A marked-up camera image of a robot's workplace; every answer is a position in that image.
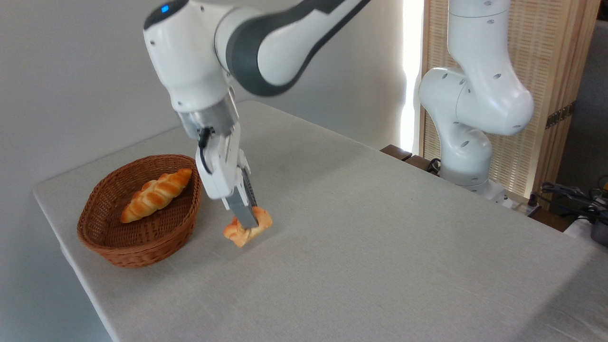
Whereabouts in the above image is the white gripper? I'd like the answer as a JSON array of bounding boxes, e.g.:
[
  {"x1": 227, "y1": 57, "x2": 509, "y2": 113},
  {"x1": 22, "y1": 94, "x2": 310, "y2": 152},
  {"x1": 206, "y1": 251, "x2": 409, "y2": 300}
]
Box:
[{"x1": 195, "y1": 132, "x2": 259, "y2": 228}]

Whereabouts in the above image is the small round bread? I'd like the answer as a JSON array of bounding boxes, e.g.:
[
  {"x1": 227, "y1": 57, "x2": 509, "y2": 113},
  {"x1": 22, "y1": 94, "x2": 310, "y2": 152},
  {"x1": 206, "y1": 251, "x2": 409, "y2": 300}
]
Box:
[{"x1": 223, "y1": 206, "x2": 274, "y2": 248}]

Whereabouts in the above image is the long braided bread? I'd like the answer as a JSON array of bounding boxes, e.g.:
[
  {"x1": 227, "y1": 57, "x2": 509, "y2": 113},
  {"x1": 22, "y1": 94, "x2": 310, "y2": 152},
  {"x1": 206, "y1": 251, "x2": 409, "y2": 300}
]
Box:
[{"x1": 120, "y1": 168, "x2": 193, "y2": 224}]

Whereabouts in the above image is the brown wicker basket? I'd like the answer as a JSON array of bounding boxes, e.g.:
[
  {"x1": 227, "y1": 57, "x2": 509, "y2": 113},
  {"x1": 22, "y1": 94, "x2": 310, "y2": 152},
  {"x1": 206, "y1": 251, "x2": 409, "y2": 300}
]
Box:
[{"x1": 77, "y1": 154, "x2": 203, "y2": 269}]

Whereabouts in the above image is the dark brown wooden furniture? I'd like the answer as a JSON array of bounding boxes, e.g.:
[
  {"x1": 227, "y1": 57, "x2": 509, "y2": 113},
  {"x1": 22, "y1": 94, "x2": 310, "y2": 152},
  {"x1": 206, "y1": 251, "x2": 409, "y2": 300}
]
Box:
[{"x1": 380, "y1": 144, "x2": 442, "y2": 177}]

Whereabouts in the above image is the white power strip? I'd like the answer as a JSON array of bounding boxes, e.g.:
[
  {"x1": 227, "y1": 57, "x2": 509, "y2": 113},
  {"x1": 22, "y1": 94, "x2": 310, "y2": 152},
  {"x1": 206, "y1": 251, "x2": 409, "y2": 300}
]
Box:
[{"x1": 494, "y1": 192, "x2": 542, "y2": 217}]

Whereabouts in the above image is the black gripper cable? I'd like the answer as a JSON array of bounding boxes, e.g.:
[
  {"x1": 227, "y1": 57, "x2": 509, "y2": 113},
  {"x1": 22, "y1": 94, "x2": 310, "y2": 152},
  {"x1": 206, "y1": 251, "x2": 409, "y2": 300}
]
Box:
[{"x1": 197, "y1": 126, "x2": 214, "y2": 175}]

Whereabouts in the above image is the black cable bundle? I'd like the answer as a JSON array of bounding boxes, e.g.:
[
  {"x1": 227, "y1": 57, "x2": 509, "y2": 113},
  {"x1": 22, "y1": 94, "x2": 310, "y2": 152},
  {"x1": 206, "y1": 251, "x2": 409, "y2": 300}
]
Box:
[{"x1": 541, "y1": 182, "x2": 608, "y2": 224}]

